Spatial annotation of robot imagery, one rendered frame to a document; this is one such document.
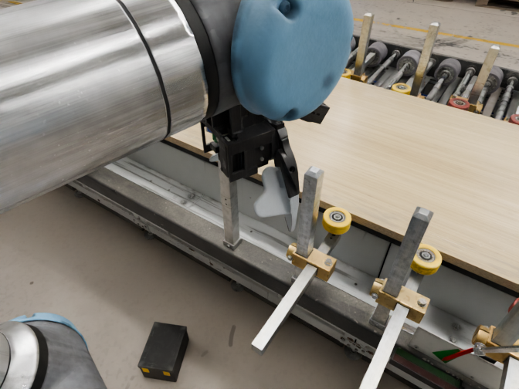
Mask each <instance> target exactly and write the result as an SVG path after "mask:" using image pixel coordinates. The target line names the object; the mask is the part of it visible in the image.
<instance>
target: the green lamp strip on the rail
mask: <svg viewBox="0 0 519 389"><path fill-rule="evenodd" d="M395 353H396V354H398V355H400V356H401V357H404V358H405V359H407V360H409V361H411V362H413V363H414V364H416V365H418V366H420V367H421V368H423V369H425V370H427V371H428V372H430V373H432V374H435V375H436V376H437V377H440V378H442V379H443V380H445V381H447V382H449V383H450V384H452V385H454V386H456V387H458V388H459V386H460V381H458V380H457V379H455V378H453V377H451V376H450V375H448V374H445V373H443V372H442V371H441V370H438V369H436V368H434V367H433V366H431V365H429V364H427V363H426V362H424V361H422V360H420V359H418V358H417V357H414V356H413V355H411V354H409V353H407V352H405V351H404V350H402V349H399V348H397V350H396V352H395Z"/></svg>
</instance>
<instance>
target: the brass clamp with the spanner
mask: <svg viewBox="0 0 519 389"><path fill-rule="evenodd" d="M495 328H496V327H495V326H490V327H489V328H488V326H486V325H481V324H480V325H479V326H478V327H477V328H476V330H475V332H474V334H473V339H472V344H473V345H474V344H475V343H477V342H478V343H483V344H484V345H485V346H486V347H499V346H500V345H499V344H497V343H495V342H493V341H492V338H493V334H494V329H495ZM486 356H488V357H490V358H492V359H494V360H496V361H498V362H500V363H502V364H504V361H505V360H506V359H507V358H508V357H513V358H514V359H516V360H519V353H486Z"/></svg>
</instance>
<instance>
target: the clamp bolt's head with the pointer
mask: <svg viewBox="0 0 519 389"><path fill-rule="evenodd" d="M474 345H481V346H483V347H486V346H485V345H484V344H483V343H478V342H477V343H475V344H474ZM474 351H475V353H477V354H479V355H483V354H484V352H483V351H481V350H478V349H475V350H474ZM472 352H473V347H471V348H469V349H467V350H463V351H460V352H458V353H454V354H451V355H449V356H447V357H444V358H443V359H442V360H451V359H453V358H456V357H460V356H463V355H465V354H468V353H472Z"/></svg>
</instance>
